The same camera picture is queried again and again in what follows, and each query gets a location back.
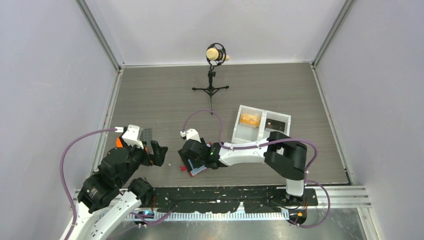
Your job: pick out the beige microphone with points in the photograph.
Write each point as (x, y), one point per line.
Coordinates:
(218, 55)

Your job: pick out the white two-compartment tray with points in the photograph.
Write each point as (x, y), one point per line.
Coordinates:
(244, 134)

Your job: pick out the black credit card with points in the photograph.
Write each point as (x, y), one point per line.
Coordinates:
(276, 125)

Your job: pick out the black microphone tripod stand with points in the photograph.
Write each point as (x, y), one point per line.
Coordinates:
(210, 90)

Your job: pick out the orange curved plastic piece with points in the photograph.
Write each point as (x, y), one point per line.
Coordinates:
(119, 143)

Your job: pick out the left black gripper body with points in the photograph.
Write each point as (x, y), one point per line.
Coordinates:
(139, 156)

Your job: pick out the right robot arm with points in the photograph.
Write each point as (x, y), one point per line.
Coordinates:
(283, 154)

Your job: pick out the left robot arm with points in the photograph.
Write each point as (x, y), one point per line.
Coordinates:
(109, 195)

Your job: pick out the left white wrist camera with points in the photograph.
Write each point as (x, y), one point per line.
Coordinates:
(130, 135)

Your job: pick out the grey studded baseplate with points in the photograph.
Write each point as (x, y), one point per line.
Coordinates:
(146, 135)

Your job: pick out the orange credit card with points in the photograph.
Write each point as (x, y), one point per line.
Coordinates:
(250, 120)

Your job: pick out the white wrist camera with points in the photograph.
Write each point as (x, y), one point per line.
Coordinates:
(190, 134)
(130, 135)

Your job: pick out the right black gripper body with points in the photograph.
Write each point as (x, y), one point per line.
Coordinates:
(203, 142)

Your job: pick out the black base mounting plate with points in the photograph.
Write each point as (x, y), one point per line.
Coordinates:
(227, 199)

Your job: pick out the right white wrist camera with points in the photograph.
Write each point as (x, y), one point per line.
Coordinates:
(190, 134)

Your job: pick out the red card holder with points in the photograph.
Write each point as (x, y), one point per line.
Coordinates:
(204, 152)

